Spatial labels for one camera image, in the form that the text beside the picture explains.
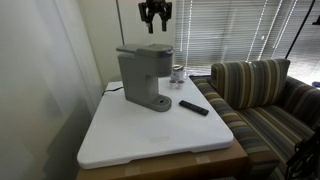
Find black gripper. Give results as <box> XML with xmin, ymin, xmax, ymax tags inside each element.
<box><xmin>138</xmin><ymin>0</ymin><xmax>173</xmax><ymax>34</ymax></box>

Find grey coffee maker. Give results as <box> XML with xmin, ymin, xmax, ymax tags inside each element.
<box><xmin>115</xmin><ymin>43</ymin><xmax>175</xmax><ymax>113</ymax></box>

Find silver lamp pole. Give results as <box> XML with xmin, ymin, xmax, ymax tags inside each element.
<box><xmin>114</xmin><ymin>0</ymin><xmax>126</xmax><ymax>46</ymax></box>

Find white steel tumbler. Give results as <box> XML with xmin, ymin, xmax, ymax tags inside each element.
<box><xmin>171</xmin><ymin>64</ymin><xmax>186</xmax><ymax>83</ymax></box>

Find white window blinds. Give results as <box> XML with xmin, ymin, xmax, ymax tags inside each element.
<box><xmin>173</xmin><ymin>0</ymin><xmax>320</xmax><ymax>86</ymax></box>

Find black remote control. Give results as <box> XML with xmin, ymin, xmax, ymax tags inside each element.
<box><xmin>178</xmin><ymin>99</ymin><xmax>210</xmax><ymax>117</ymax></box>

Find striped sofa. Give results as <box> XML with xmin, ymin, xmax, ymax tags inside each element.
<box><xmin>189</xmin><ymin>58</ymin><xmax>320</xmax><ymax>180</ymax></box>

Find black tripod leg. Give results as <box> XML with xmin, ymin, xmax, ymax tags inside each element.
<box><xmin>284</xmin><ymin>0</ymin><xmax>317</xmax><ymax>60</ymax></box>

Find white table board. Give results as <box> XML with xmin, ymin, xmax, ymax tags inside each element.
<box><xmin>75</xmin><ymin>137</ymin><xmax>250</xmax><ymax>180</ymax></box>

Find black metal stand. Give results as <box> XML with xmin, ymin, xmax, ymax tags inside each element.
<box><xmin>285</xmin><ymin>124</ymin><xmax>320</xmax><ymax>180</ymax></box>

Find black power cord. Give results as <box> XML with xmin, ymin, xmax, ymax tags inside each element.
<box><xmin>101</xmin><ymin>86</ymin><xmax>125</xmax><ymax>97</ymax></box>

